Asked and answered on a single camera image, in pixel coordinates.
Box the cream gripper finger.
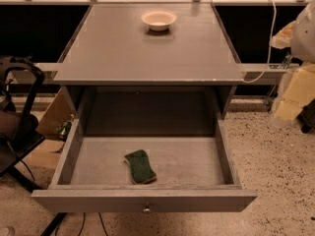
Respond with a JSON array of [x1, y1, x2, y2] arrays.
[[272, 64, 315, 127]]

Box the green and yellow sponge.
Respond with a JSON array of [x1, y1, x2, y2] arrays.
[[125, 149, 157, 184]]

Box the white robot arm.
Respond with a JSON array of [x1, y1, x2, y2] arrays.
[[271, 0, 315, 127]]

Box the open grey top drawer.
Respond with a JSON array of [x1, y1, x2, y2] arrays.
[[32, 88, 257, 213]]

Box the white paper bowl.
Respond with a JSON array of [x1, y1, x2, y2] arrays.
[[141, 10, 177, 31]]

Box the grey wooden cabinet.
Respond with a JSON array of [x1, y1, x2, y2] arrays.
[[52, 2, 246, 120]]

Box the cardboard box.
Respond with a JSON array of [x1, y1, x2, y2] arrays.
[[23, 88, 75, 170]]

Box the green bottle on floor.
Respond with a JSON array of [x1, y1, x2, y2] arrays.
[[57, 114, 74, 142]]

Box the black chair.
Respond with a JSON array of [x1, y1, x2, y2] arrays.
[[0, 56, 45, 192]]

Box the white cable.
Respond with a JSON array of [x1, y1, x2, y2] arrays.
[[242, 0, 278, 85]]

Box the black floor cables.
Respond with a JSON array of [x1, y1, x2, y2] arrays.
[[39, 212, 109, 236]]

